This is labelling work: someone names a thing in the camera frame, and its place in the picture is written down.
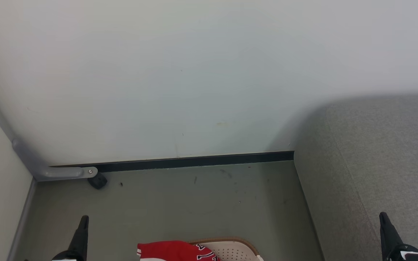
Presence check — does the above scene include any cream perforated laundry basket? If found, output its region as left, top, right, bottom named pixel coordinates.
left=189, top=237, right=265, bottom=261

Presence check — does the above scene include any black caster wheel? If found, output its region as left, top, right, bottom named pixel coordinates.
left=87, top=173, right=108, bottom=190

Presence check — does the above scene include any black baseboard strip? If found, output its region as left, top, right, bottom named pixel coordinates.
left=49, top=151, right=295, bottom=173

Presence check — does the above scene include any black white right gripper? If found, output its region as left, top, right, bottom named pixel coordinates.
left=379, top=212, right=418, bottom=261

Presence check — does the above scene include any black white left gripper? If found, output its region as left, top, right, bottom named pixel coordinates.
left=51, top=215, right=89, bottom=261

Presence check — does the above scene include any grey metal foot bracket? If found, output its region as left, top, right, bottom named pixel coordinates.
left=12, top=139, right=98, bottom=182

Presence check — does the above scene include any grey fabric sofa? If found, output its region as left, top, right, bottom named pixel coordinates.
left=294, top=92, right=418, bottom=261

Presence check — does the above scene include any grey skirting strip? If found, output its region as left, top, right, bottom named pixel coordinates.
left=8, top=179, right=37, bottom=261

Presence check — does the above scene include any red white sports jersey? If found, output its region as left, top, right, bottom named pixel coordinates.
left=137, top=240, right=220, bottom=261

